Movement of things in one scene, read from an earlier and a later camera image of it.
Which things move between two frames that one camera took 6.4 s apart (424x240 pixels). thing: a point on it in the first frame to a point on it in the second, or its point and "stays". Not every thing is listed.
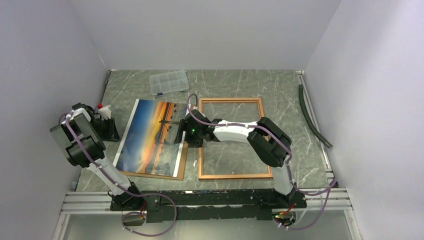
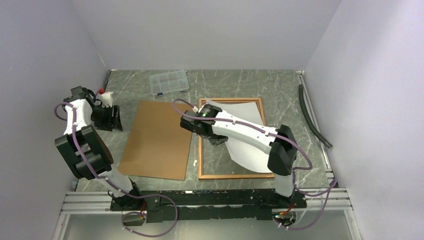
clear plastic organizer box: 169,82 stays
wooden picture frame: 200,176 stays
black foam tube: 301,100 stays
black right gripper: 184,126 to 216,141
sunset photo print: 148,144 to 252,158
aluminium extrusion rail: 328,199 stays
